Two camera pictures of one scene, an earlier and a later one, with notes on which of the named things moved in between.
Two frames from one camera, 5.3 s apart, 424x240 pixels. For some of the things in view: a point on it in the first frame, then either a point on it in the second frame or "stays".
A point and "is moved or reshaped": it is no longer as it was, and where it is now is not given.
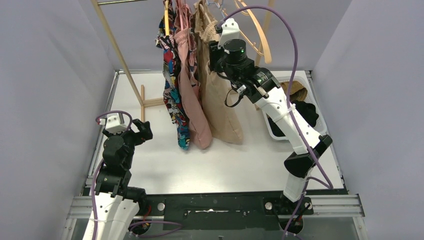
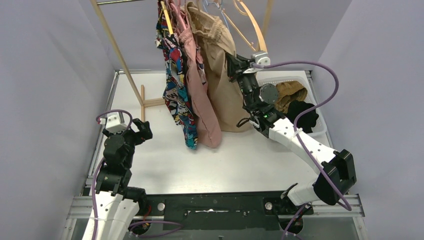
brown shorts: (298, 91) stays
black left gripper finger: (146, 134) stays
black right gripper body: (218, 58) -> (237, 74)
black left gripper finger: (143, 126) stays
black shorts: (307, 110) stays
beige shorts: (225, 123) is moved or reshaped
